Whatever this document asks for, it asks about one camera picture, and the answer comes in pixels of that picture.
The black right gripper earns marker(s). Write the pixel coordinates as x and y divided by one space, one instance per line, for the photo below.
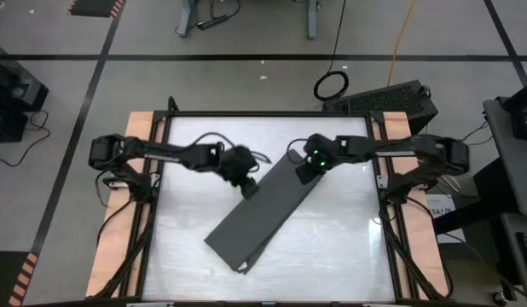
321 155

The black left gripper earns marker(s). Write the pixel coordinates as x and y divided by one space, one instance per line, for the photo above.
238 166

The grey waffle-weave towel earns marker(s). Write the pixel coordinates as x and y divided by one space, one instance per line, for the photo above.
263 213

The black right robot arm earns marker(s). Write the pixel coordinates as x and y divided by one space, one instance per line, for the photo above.
395 147

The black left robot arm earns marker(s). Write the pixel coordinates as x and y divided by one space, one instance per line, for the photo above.
161 153

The black computer tower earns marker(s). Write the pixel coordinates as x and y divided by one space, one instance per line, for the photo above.
383 100

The brown wooden side board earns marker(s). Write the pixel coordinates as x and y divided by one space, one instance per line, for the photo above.
421 230
114 239

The white paper sheet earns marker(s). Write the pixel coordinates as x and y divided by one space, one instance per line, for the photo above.
438 200

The grey desk leg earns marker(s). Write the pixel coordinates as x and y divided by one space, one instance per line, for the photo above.
187 17
312 19

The black power strip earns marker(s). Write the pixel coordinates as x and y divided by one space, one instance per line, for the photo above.
212 22

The grey side table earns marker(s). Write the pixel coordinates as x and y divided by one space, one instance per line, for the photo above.
511 162

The grey cart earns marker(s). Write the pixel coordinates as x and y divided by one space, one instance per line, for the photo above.
513 256

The black monitor with pink screen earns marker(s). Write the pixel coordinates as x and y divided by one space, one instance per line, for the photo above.
519 111

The black mat with orange stripes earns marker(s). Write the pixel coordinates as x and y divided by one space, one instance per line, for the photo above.
93 6
3 277

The black equipment case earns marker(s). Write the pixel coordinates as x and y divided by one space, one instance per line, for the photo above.
12 85

